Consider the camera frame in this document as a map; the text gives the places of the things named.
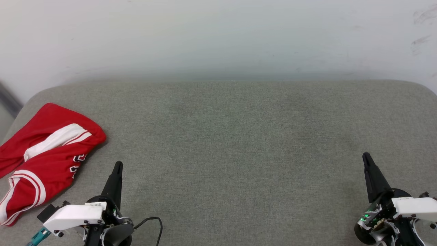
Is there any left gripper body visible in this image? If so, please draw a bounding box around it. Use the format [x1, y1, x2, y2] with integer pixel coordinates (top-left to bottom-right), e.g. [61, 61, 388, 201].
[84, 195, 134, 246]

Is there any red basketball jersey white trim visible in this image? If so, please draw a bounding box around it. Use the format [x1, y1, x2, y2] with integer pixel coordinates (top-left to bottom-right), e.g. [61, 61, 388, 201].
[0, 103, 107, 227]

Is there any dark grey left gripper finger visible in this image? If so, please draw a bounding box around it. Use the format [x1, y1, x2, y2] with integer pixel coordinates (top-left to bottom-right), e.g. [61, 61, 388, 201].
[101, 161, 123, 209]

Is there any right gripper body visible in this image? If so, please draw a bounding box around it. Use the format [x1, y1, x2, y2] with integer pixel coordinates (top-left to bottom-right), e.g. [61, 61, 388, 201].
[354, 188, 428, 246]

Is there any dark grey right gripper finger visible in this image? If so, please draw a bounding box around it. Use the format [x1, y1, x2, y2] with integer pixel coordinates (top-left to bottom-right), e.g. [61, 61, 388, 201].
[362, 152, 393, 204]

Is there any teal cable connector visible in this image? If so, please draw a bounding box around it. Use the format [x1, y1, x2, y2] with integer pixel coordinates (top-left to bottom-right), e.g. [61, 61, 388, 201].
[27, 227, 52, 246]

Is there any grey fabric sofa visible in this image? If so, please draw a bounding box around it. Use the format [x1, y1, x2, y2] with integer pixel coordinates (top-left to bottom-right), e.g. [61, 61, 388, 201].
[0, 80, 437, 246]

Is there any thin black cable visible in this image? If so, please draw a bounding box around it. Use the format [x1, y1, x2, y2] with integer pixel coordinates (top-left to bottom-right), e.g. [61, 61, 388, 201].
[133, 217, 163, 246]

